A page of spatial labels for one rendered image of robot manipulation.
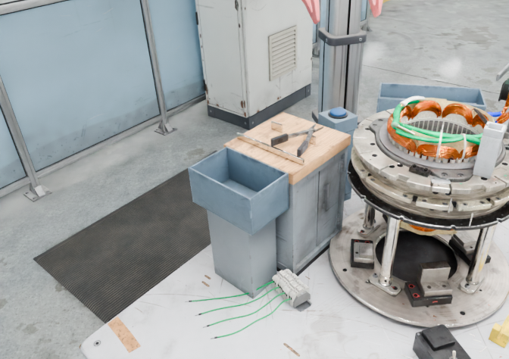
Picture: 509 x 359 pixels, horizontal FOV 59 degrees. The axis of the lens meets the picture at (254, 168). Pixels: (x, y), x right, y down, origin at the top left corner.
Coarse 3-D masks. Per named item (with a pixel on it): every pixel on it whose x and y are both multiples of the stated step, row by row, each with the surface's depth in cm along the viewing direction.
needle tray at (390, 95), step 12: (384, 84) 121; (396, 84) 120; (408, 84) 119; (384, 96) 122; (396, 96) 121; (408, 96) 121; (432, 96) 119; (444, 96) 118; (456, 96) 117; (468, 96) 116; (480, 96) 112; (384, 108) 113; (480, 108) 107
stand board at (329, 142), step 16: (256, 128) 102; (288, 128) 101; (304, 128) 101; (224, 144) 96; (240, 144) 96; (288, 144) 95; (320, 144) 94; (336, 144) 94; (272, 160) 90; (288, 160) 90; (304, 160) 89; (320, 160) 91
